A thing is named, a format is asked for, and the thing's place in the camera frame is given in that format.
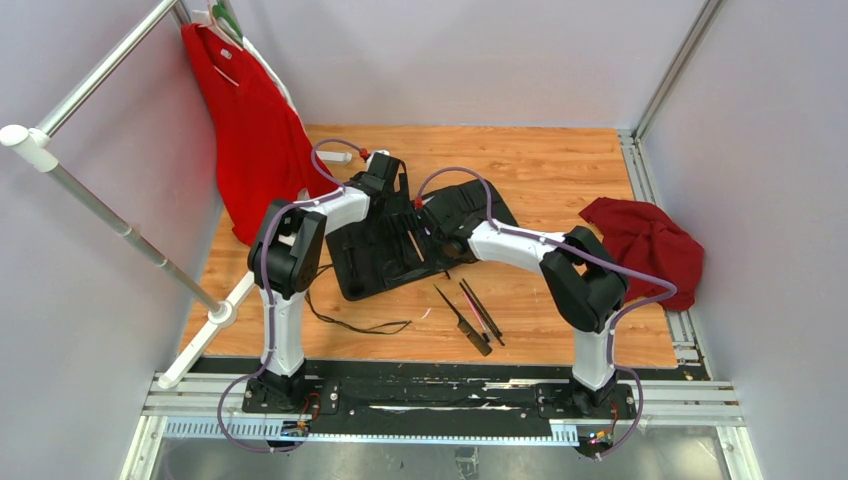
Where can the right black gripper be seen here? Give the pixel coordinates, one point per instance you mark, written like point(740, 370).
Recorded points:
point(445, 262)

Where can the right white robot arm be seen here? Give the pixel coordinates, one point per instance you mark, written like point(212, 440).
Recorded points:
point(585, 294)

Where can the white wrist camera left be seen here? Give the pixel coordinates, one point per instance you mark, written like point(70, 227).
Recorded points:
point(366, 155)

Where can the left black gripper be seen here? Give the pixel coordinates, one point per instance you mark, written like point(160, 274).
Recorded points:
point(398, 202)

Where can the metal clothes rack pole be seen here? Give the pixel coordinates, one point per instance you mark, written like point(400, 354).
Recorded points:
point(118, 188)

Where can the black comb brush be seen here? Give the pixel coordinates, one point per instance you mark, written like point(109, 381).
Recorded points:
point(466, 328)

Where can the red hanging shirt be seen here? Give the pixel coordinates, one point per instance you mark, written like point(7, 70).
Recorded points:
point(263, 152)

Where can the black angled brush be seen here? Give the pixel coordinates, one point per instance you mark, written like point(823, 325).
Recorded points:
point(494, 331)

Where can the dark red crumpled cloth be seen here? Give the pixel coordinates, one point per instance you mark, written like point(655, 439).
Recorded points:
point(642, 237)

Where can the pink handled makeup brush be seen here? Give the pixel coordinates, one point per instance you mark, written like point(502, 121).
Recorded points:
point(484, 328)

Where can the green white hangers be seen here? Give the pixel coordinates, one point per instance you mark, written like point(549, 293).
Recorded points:
point(216, 18)

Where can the black makeup brush roll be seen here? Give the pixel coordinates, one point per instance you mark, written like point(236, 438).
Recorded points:
point(384, 254)

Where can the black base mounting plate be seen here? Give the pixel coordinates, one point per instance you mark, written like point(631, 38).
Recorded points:
point(438, 400)

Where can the aluminium frame post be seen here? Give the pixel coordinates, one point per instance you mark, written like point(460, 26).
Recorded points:
point(700, 26)

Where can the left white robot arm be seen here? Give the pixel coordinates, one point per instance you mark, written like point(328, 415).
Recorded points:
point(285, 258)

